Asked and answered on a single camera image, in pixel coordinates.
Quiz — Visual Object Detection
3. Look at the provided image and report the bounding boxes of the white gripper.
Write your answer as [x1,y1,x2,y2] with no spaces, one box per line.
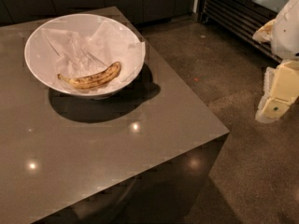
[252,0,299,123]

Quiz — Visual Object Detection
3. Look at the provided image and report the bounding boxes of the ripe spotted yellow banana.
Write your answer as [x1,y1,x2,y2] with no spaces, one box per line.
[57,62,121,90]

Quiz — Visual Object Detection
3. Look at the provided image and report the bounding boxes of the white bowl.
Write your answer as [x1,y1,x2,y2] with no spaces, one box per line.
[23,13,147,98]

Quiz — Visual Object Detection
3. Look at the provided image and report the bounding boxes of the dark steel refrigerator cabinet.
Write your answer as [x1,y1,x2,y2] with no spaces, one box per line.
[198,0,289,61]

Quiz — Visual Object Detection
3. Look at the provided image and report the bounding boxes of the dark cabinet row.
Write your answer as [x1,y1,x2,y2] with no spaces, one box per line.
[0,0,194,25]

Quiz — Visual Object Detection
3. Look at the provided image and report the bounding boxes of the white crumpled paper liner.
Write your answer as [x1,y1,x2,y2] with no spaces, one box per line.
[39,21,147,94]

